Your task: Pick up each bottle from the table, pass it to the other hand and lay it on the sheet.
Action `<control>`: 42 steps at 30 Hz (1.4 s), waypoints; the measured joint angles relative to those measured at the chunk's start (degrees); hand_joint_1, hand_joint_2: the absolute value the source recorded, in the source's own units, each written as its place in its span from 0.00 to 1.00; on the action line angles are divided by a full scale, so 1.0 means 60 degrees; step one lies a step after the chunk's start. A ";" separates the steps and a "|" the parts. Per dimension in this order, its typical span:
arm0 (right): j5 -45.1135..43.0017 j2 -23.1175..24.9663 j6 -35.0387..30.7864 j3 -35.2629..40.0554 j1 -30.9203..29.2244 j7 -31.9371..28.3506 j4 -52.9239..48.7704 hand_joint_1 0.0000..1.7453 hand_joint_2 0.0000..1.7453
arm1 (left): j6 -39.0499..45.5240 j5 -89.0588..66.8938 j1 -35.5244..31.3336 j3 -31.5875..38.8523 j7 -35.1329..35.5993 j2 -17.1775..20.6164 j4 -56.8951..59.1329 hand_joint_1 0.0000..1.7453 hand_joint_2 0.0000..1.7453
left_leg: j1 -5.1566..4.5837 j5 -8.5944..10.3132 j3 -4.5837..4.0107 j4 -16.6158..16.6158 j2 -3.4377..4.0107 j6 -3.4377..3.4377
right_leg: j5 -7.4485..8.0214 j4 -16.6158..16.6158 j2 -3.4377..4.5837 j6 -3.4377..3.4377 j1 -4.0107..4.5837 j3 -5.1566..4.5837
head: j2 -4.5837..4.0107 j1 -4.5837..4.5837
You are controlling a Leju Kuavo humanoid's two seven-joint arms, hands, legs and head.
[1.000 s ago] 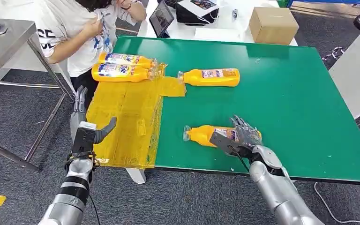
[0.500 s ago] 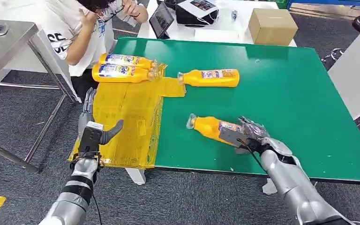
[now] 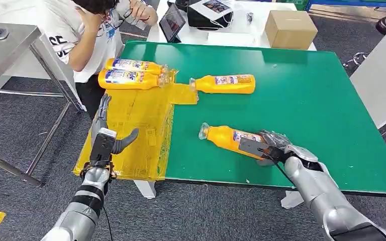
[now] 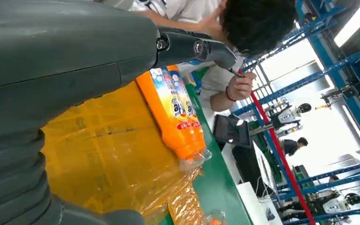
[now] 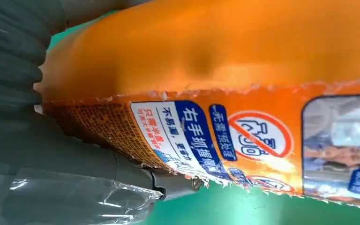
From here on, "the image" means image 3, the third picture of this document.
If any person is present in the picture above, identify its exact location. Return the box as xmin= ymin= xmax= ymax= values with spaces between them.
xmin=35 ymin=0 xmax=159 ymax=118

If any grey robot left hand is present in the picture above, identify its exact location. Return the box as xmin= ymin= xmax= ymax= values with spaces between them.
xmin=90 ymin=94 xmax=140 ymax=155

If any blue metal rack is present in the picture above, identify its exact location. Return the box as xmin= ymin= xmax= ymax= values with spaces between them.
xmin=305 ymin=0 xmax=386 ymax=16

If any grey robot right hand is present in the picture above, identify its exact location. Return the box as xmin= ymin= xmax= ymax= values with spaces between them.
xmin=255 ymin=130 xmax=319 ymax=167

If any person's right hand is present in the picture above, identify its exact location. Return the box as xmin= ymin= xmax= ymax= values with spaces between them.
xmin=75 ymin=6 xmax=105 ymax=34

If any steel bench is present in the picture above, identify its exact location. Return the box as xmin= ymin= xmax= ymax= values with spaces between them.
xmin=0 ymin=21 xmax=87 ymax=186

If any orange drink bottle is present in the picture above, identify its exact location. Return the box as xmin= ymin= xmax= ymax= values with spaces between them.
xmin=199 ymin=122 xmax=273 ymax=161
xmin=105 ymin=58 xmax=169 ymax=76
xmin=98 ymin=69 xmax=170 ymax=90
xmin=188 ymin=74 xmax=256 ymax=95

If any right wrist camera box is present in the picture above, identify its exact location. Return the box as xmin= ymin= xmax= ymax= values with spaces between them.
xmin=238 ymin=137 xmax=271 ymax=161

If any brown cardboard box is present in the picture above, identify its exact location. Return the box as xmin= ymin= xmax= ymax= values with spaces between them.
xmin=264 ymin=10 xmax=319 ymax=51

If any black tablet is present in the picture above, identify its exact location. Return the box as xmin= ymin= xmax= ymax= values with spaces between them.
xmin=159 ymin=3 xmax=186 ymax=44

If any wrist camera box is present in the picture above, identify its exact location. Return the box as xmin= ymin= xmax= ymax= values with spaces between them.
xmin=238 ymin=137 xmax=271 ymax=161
xmin=89 ymin=128 xmax=118 ymax=164

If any green crate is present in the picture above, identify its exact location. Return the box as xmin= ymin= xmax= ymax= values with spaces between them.
xmin=276 ymin=0 xmax=310 ymax=11

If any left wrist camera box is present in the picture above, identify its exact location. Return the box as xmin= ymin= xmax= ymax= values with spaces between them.
xmin=89 ymin=128 xmax=118 ymax=164

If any person's left hand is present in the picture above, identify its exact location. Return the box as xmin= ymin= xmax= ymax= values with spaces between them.
xmin=130 ymin=0 xmax=159 ymax=27

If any black bag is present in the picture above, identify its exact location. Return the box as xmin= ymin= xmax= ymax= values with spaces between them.
xmin=167 ymin=0 xmax=235 ymax=31

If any white table leg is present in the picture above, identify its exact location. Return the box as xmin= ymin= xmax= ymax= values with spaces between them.
xmin=133 ymin=180 xmax=157 ymax=199
xmin=280 ymin=190 xmax=305 ymax=209

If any pale grey table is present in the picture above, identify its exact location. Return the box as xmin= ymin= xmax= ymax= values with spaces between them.
xmin=349 ymin=21 xmax=386 ymax=157

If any green table mat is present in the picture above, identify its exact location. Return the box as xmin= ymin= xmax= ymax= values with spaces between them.
xmin=120 ymin=40 xmax=386 ymax=197

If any printed paper sheet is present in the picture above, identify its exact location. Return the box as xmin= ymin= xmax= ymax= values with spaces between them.
xmin=189 ymin=0 xmax=235 ymax=21

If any blank white paper sheet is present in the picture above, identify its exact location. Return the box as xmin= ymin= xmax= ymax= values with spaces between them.
xmin=207 ymin=31 xmax=257 ymax=47

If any chrome stool base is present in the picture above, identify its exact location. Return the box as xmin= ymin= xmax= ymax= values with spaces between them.
xmin=342 ymin=52 xmax=370 ymax=68

